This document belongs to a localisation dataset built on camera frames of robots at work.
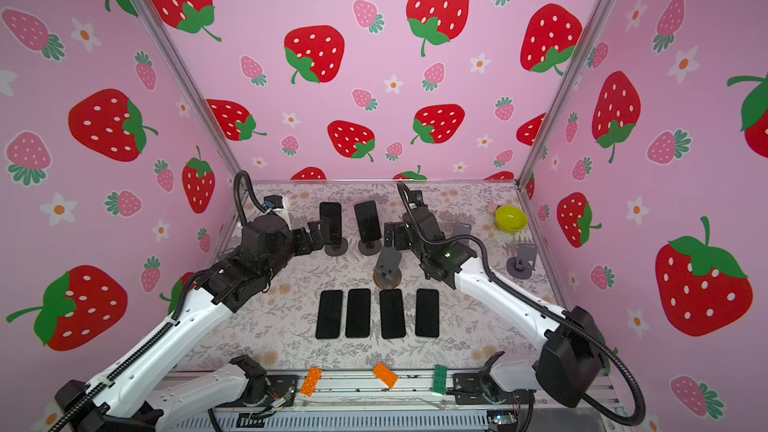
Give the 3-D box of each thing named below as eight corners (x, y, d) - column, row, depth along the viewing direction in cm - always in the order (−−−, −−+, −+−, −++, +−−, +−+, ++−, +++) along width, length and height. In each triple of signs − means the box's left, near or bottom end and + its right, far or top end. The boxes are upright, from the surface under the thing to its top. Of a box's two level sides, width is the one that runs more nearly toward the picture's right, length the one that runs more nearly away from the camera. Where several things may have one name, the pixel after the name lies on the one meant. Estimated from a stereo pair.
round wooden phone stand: (374, 288, 94) (373, 280, 90) (374, 277, 97) (373, 269, 92) (401, 288, 94) (401, 280, 90) (401, 277, 97) (401, 268, 92)
